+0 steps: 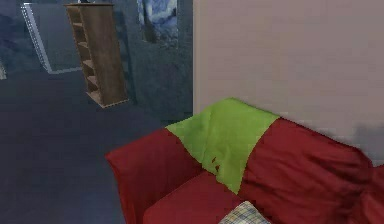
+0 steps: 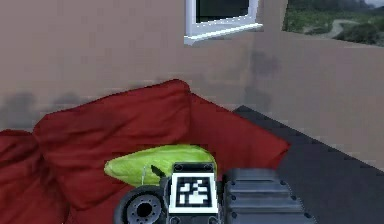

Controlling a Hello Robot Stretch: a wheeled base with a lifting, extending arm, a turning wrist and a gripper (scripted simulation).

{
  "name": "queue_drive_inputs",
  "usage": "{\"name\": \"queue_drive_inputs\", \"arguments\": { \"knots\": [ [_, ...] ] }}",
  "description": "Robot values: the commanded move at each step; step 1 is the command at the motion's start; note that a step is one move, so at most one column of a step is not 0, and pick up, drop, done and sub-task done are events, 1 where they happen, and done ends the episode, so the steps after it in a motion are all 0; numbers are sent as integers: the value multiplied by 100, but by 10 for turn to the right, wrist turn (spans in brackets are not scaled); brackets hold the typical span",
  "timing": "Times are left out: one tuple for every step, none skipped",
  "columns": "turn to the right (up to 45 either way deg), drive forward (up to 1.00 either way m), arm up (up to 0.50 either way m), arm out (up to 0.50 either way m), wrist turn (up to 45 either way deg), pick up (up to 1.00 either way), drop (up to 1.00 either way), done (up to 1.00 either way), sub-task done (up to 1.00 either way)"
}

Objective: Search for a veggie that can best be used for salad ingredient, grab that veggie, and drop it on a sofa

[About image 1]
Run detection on checked pillow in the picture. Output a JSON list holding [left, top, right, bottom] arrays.
[[218, 200, 272, 224]]

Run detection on brown wooden bookshelf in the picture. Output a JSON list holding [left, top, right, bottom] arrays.
[[64, 2, 130, 109]]

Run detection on white framed room door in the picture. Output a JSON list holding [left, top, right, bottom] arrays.
[[20, 2, 84, 75]]

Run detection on green blanket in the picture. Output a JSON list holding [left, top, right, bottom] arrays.
[[165, 97, 280, 195]]

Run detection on red sofa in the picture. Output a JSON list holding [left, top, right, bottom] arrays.
[[105, 117, 384, 224]]

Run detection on blue framed painting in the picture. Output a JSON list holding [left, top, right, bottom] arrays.
[[137, 0, 179, 48]]

